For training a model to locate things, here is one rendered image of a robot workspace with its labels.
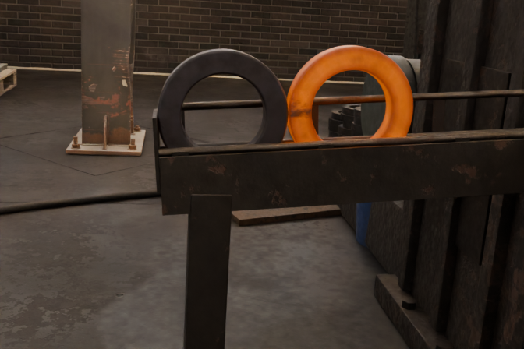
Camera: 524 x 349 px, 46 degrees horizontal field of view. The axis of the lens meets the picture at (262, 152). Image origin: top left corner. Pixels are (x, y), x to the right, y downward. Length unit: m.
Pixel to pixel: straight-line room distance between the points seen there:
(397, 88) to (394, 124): 0.05
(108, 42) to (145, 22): 3.56
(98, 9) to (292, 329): 2.20
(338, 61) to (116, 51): 2.58
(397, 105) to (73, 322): 1.11
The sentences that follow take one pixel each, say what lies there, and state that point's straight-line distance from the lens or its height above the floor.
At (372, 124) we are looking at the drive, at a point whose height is 0.42.
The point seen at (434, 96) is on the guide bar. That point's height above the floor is 0.71.
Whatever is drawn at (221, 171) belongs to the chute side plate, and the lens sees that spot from 0.87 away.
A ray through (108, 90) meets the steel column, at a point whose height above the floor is 0.33.
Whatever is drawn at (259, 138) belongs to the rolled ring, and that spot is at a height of 0.64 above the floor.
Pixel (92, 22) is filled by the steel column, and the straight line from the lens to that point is 3.41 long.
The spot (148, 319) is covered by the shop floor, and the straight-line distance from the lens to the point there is 1.73.
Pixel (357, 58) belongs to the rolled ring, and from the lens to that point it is 0.90.
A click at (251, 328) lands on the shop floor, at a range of 1.69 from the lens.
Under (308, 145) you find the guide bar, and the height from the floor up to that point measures 0.64.
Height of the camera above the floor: 0.83
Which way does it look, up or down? 14 degrees down
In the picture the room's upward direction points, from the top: 4 degrees clockwise
